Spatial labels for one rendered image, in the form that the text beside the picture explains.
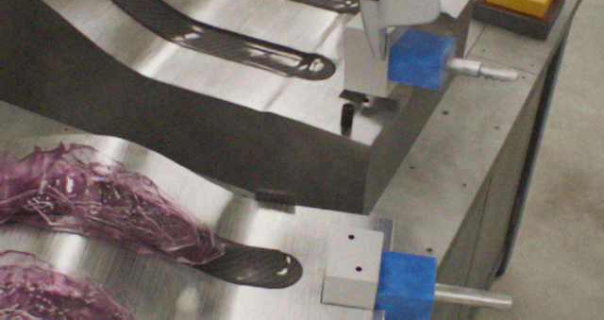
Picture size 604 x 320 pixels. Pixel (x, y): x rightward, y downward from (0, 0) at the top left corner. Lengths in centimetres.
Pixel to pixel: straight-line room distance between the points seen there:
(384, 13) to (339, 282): 20
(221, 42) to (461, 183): 24
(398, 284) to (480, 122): 30
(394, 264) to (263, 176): 17
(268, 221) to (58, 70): 25
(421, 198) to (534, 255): 116
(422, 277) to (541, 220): 140
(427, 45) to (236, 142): 17
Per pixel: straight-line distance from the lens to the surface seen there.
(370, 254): 80
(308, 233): 85
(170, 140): 97
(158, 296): 78
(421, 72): 88
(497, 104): 109
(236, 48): 98
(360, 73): 90
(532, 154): 187
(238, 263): 83
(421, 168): 100
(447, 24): 104
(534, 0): 119
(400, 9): 85
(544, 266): 211
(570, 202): 226
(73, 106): 101
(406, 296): 80
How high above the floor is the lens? 144
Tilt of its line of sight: 40 degrees down
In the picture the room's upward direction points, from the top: 5 degrees clockwise
